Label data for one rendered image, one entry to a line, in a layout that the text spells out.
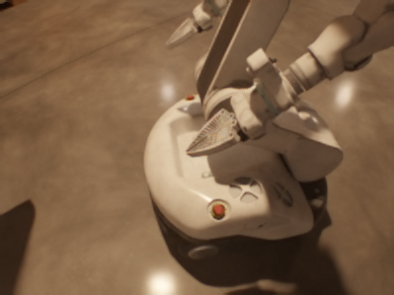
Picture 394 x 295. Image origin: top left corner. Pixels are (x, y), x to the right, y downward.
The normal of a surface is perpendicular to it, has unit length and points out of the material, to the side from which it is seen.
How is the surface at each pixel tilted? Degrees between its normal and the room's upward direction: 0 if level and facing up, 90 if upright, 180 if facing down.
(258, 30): 90
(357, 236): 0
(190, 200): 36
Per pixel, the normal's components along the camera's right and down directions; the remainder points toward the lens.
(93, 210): 0.00, -0.67
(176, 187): -0.42, -0.25
